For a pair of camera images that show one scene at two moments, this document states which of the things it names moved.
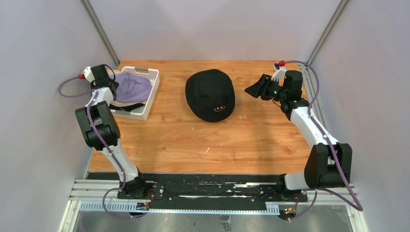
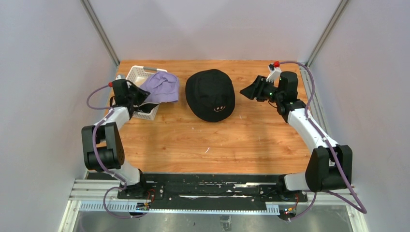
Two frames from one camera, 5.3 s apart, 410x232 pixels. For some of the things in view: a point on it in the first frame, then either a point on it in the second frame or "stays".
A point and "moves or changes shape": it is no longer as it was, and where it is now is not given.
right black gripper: x=260 y=89 stays
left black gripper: x=115 y=85 → x=143 y=95
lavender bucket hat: x=132 y=88 moves or changes shape
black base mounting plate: x=208 y=187 stays
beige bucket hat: x=210 y=94 stays
